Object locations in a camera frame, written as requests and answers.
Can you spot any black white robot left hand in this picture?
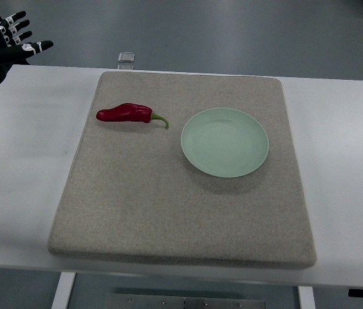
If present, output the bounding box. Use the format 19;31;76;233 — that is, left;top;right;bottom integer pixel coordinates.
0;11;53;83

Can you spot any red pepper green stem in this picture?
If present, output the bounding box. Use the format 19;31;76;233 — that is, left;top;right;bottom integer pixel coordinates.
96;103;169;129

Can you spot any light green plate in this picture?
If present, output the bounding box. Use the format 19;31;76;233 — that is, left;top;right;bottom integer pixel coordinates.
180;108;270;178

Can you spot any small clear floor fixture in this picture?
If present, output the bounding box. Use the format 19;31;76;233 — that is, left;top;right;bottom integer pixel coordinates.
117;51;135;70

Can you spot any beige felt mat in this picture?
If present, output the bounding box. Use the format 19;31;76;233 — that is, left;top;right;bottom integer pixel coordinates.
48;71;317;269

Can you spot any white table leg left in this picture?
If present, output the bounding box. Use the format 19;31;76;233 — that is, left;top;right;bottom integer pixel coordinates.
51;272;76;309

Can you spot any white table leg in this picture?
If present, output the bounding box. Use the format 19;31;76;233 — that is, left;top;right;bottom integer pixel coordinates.
51;272;76;309
297;286;316;309

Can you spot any white table leg right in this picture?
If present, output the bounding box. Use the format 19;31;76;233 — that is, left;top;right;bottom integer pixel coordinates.
297;286;316;309

